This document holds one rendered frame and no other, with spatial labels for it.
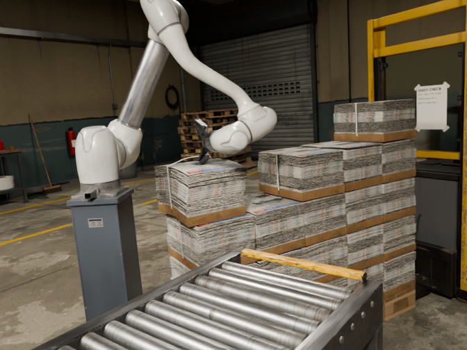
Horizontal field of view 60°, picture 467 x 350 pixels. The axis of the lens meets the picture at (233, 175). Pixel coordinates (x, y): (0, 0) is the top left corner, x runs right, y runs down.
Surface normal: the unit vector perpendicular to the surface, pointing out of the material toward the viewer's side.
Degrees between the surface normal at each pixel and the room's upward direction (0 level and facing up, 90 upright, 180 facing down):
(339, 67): 90
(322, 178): 90
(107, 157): 89
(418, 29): 90
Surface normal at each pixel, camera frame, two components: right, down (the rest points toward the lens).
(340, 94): -0.62, 0.17
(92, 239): -0.07, 0.16
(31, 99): 0.78, 0.04
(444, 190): -0.85, 0.15
